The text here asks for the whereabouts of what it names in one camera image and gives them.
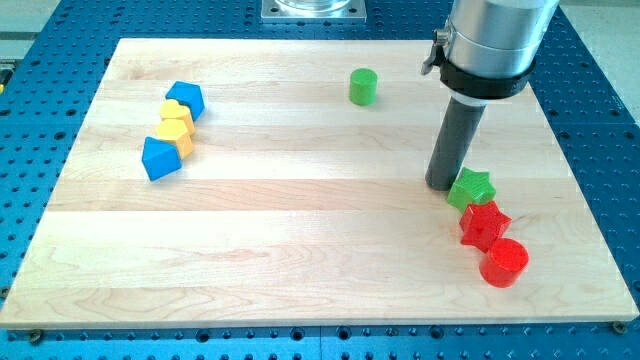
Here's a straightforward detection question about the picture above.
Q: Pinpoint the yellow heart block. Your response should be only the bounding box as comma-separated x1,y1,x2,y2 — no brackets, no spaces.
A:
159,99,195,135

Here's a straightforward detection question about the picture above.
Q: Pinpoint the green star block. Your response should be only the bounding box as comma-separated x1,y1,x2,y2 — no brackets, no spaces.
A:
446,167,497,213

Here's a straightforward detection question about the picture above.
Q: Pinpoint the red cylinder block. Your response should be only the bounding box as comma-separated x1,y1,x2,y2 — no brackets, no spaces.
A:
479,238,529,288

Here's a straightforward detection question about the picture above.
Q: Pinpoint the blue triangle block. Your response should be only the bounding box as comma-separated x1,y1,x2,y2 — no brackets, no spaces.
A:
141,137,182,181

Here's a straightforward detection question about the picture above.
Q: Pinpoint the blue pentagon block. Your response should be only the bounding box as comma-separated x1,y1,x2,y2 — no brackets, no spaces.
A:
165,81,205,122

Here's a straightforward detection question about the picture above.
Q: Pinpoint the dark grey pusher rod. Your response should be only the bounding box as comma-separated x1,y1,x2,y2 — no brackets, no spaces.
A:
425,96,488,191

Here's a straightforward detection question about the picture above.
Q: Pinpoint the yellow hexagon block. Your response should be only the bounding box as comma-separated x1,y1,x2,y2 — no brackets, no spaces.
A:
155,119,194,159

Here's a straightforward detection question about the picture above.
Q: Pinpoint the red star block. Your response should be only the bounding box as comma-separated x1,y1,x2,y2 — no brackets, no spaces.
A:
459,201,512,253

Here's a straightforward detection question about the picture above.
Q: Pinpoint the blue perforated table plate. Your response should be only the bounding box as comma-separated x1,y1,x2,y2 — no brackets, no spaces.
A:
1,0,639,360

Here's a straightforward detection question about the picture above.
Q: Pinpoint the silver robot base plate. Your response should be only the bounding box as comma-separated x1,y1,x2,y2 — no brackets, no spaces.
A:
260,0,367,23

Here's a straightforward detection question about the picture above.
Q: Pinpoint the wooden board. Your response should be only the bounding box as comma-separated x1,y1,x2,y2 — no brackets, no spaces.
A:
1,38,638,329

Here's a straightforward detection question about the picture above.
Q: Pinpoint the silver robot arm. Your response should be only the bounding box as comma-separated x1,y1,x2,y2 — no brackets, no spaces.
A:
421,0,559,107

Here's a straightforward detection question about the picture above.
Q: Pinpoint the green cylinder block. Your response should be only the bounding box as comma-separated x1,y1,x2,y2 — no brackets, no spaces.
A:
349,68,378,106

